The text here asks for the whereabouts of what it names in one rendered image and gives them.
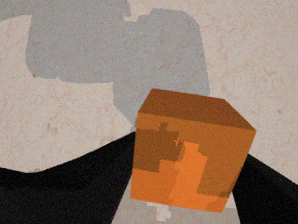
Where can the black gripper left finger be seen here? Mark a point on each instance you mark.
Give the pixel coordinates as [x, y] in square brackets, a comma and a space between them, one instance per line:
[86, 190]

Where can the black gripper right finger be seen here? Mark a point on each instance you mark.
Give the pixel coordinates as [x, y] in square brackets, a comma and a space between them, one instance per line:
[264, 196]

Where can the orange block with dark square mark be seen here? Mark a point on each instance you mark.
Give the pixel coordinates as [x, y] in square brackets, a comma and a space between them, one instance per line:
[189, 150]

